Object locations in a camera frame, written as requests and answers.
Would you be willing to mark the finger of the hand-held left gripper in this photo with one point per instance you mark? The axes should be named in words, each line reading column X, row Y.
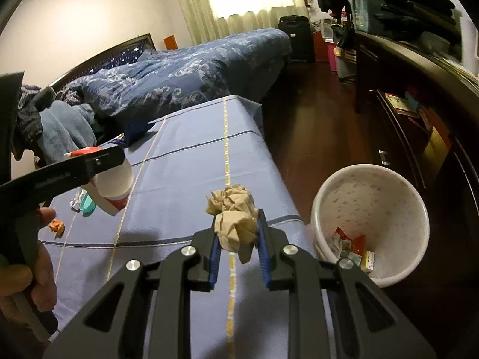
column 82, row 168

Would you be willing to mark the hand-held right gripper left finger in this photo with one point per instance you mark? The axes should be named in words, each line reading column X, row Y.
column 214, row 258

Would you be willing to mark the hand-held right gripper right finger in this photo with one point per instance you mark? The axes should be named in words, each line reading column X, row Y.
column 264, row 258

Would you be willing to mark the white paper cup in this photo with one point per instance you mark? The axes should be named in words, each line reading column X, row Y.
column 112, row 181

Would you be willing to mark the brown paper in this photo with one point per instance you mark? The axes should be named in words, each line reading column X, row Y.
column 232, row 224

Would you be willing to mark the white plastic bag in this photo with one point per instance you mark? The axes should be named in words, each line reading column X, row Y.
column 335, row 247

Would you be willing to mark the red snack packet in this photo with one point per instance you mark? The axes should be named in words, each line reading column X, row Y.
column 357, row 245

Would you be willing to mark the green yellow packet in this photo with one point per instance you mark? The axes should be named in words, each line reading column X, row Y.
column 368, row 261

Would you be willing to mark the white patterned trash bin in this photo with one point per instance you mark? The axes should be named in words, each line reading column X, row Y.
column 374, row 202

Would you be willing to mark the person's left hand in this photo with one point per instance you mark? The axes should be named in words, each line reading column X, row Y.
column 46, row 284

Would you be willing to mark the silver foil wrapper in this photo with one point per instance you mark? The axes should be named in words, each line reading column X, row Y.
column 76, row 201

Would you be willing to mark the teal packet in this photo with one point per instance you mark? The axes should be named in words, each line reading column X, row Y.
column 89, row 204

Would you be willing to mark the orange wrapper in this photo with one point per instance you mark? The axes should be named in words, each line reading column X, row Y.
column 57, row 227

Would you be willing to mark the light blue fleece blanket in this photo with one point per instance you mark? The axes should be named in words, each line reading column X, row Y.
column 63, row 127

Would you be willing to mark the dark puffer jacket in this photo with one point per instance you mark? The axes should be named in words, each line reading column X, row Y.
column 28, row 134

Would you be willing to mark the green white small box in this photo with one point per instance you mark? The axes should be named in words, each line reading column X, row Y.
column 350, row 258

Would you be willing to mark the grey patterned blanket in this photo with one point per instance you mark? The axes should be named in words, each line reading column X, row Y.
column 30, row 95

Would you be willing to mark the starry blue pillow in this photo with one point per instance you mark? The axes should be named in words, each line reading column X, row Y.
column 119, row 61

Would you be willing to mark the dark wooden bed headboard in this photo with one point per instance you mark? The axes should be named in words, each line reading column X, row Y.
column 112, row 50

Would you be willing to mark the blue patterned duvet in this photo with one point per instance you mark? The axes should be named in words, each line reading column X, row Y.
column 187, row 67

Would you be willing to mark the orange wooden box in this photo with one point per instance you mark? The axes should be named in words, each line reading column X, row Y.
column 170, row 42

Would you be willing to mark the pale green curtain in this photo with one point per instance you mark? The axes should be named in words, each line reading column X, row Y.
column 191, row 15

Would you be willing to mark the small stack of books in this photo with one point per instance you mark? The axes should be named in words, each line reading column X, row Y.
column 400, row 104

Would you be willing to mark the striped tote bag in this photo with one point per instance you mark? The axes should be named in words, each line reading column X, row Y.
column 345, row 63

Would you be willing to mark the pink bin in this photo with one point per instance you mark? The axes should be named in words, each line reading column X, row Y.
column 333, row 57

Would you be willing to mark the red box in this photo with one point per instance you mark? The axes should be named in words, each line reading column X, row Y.
column 322, row 46

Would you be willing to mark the dark wooden dresser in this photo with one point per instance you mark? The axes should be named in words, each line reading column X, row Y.
column 374, row 67

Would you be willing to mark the black suitcase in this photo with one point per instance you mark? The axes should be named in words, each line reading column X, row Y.
column 296, row 39

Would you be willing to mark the white clear container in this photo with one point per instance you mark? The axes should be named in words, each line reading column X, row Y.
column 327, row 30

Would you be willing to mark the teal printed bag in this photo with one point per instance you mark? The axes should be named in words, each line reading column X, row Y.
column 365, row 11

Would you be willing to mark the pile of dark clothes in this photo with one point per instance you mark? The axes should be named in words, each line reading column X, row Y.
column 419, row 7

